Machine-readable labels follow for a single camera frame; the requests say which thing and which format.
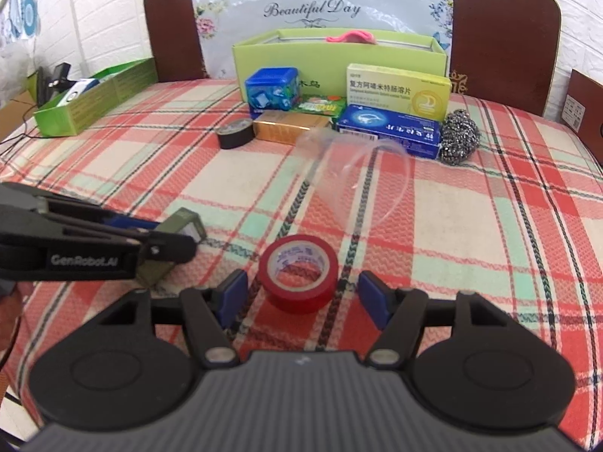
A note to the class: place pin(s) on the black tape roll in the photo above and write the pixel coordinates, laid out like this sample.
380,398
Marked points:
235,134

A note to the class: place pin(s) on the steel wool scrubber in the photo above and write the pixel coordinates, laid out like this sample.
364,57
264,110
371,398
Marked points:
459,139

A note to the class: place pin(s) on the clear plastic cup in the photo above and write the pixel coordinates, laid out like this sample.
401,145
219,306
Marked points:
358,183

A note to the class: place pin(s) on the brown wooden headboard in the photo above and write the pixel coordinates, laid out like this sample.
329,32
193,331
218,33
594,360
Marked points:
499,33

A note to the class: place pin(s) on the gold box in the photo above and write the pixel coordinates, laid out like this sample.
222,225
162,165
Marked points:
282,127

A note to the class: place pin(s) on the light green box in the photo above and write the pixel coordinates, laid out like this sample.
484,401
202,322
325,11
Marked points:
264,56

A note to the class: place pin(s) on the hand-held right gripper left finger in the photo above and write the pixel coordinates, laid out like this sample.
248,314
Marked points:
233,294

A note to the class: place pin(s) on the blue tin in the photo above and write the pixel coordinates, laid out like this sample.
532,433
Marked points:
271,89

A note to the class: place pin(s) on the small green box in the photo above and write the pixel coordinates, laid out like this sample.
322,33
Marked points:
183,221

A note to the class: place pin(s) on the yellow green medicine box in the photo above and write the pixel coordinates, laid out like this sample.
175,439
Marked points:
395,84

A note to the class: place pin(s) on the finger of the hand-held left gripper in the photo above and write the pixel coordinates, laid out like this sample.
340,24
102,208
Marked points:
132,223
169,247

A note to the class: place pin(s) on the plaid bed sheet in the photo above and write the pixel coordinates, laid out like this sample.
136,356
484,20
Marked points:
471,245

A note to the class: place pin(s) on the brown cardboard box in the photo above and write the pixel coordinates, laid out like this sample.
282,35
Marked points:
584,103

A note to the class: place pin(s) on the white glove pink cuff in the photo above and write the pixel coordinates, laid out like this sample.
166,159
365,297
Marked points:
351,35

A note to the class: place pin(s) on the green red flat box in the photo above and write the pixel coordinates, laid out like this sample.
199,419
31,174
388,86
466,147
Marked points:
320,106

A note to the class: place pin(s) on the dark green open box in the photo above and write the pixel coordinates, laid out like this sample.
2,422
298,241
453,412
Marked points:
108,94

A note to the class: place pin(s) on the black stand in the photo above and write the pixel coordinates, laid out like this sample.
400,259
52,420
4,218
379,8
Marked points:
59,75

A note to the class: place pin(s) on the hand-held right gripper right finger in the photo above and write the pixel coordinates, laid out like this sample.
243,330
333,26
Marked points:
372,296

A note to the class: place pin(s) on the blue medicine box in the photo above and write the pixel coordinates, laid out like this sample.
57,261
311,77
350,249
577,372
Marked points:
386,129

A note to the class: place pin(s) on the red tape roll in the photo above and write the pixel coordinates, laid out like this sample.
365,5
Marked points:
282,299

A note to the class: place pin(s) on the white blue small box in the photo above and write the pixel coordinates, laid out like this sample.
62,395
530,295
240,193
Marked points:
77,92

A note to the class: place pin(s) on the blue white wall decoration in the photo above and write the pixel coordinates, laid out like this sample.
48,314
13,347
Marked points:
28,12

